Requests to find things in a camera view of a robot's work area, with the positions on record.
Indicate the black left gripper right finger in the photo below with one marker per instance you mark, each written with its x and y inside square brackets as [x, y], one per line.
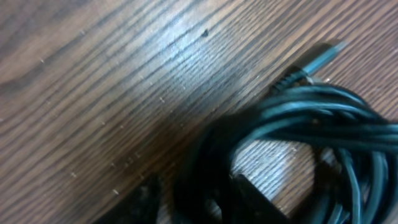
[250, 206]

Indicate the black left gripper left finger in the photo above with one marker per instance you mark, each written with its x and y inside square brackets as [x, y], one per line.
[141, 206]

